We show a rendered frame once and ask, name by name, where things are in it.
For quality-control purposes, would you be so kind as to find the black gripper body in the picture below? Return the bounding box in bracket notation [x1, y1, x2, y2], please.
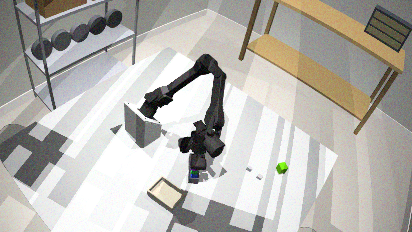
[190, 131, 207, 171]

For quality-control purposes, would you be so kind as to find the green cube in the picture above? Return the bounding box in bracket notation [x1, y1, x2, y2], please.
[276, 162, 289, 175]

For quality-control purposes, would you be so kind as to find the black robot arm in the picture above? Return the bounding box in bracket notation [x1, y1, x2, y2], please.
[138, 54, 227, 158]

